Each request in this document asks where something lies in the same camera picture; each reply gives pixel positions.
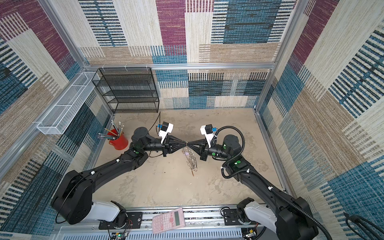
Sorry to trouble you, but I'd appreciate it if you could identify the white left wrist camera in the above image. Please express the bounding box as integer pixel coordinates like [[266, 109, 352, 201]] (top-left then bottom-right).
[[158, 122, 174, 144]]

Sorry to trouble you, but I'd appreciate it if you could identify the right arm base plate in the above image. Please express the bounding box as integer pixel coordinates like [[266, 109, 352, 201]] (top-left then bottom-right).
[[222, 207, 267, 226]]

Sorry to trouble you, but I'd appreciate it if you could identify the black wire mesh shelf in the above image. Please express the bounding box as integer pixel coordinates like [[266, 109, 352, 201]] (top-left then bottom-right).
[[92, 67, 160, 114]]

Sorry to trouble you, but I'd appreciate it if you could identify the pink calculator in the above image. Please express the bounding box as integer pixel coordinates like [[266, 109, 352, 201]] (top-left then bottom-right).
[[152, 208, 186, 234]]

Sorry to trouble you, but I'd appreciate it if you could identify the white wire mesh basket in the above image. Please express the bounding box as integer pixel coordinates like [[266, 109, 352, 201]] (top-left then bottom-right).
[[37, 72, 95, 135]]

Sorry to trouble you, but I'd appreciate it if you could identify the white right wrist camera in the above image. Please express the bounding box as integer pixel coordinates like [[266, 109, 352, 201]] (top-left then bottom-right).
[[200, 124, 217, 148]]

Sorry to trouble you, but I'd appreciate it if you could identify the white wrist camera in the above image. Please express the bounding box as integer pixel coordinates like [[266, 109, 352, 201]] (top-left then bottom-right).
[[158, 122, 174, 144], [200, 124, 217, 148]]

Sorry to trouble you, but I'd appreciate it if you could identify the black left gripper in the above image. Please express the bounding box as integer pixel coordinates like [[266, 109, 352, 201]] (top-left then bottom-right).
[[142, 137, 187, 160]]

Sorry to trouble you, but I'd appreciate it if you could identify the red pencil cup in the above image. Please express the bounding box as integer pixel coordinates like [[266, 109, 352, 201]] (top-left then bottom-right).
[[97, 120, 129, 151]]

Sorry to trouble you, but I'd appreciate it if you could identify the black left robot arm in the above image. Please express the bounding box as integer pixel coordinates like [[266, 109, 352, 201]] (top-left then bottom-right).
[[51, 127, 188, 228]]

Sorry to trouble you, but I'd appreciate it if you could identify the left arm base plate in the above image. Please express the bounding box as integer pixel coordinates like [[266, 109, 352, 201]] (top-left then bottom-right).
[[99, 212, 143, 232]]

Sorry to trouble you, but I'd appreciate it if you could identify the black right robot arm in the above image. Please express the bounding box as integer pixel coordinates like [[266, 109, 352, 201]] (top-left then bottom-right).
[[187, 135, 320, 240]]

